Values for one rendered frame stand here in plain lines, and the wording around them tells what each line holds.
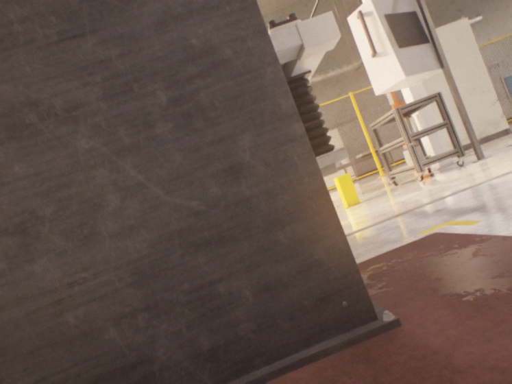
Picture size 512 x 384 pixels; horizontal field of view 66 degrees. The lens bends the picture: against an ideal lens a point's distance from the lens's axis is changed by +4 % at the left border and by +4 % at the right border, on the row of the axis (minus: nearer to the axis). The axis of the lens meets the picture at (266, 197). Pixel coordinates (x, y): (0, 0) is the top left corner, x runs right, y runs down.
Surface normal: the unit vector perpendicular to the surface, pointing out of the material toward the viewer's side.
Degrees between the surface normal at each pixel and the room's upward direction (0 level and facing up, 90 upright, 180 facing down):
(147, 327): 90
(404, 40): 86
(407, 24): 86
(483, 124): 90
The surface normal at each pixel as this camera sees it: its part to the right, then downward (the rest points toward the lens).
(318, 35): 0.10, -0.06
